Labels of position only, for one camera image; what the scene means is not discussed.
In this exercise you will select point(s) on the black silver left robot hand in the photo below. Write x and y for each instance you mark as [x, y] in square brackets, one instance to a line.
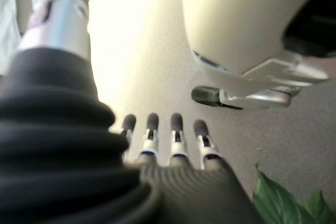
[65, 155]

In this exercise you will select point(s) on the white duvet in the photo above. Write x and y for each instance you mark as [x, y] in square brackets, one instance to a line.
[9, 11]

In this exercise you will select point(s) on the silver robot foot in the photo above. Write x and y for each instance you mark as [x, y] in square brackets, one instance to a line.
[262, 87]

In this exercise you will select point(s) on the green plant leaves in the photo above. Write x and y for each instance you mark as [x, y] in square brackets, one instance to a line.
[278, 200]

